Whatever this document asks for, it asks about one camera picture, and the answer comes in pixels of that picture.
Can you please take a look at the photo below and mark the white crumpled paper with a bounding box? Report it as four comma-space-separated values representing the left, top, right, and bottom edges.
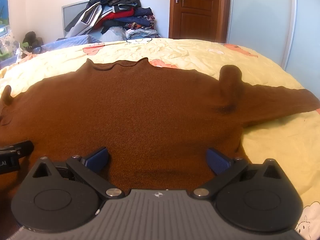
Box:
15, 42, 32, 61

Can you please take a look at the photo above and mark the blue quilted blanket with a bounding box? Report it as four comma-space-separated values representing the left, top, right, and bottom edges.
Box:
40, 34, 103, 53

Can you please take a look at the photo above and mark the floral fabric cushion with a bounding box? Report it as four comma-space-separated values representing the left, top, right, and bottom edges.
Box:
0, 29, 18, 63

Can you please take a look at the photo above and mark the brown wooden door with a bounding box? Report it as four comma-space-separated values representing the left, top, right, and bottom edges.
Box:
169, 0, 232, 42

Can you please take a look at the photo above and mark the wall poster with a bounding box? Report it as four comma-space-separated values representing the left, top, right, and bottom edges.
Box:
0, 0, 12, 28

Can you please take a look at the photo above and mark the pile of mixed clothes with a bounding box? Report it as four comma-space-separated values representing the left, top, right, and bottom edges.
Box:
64, 0, 162, 42

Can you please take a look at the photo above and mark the grey framed board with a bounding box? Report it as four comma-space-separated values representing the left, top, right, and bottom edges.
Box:
61, 0, 94, 32

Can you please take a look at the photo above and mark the yellow printed bed sheet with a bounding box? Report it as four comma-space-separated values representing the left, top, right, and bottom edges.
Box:
0, 38, 320, 240

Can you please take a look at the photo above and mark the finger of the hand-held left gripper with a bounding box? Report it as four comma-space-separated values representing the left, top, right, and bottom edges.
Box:
0, 140, 34, 159

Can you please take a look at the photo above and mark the green plastic object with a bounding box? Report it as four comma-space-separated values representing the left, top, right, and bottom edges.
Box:
0, 44, 11, 62

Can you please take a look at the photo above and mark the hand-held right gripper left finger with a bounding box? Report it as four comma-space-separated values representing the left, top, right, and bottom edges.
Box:
29, 147, 125, 200

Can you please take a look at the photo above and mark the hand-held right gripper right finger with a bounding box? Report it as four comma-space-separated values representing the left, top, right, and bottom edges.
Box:
192, 148, 287, 200

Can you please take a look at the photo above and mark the brown knit sweater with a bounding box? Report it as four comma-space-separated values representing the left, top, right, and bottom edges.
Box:
0, 57, 320, 240

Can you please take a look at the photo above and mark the dark stuffed toy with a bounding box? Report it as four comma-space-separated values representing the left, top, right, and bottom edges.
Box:
22, 31, 43, 53

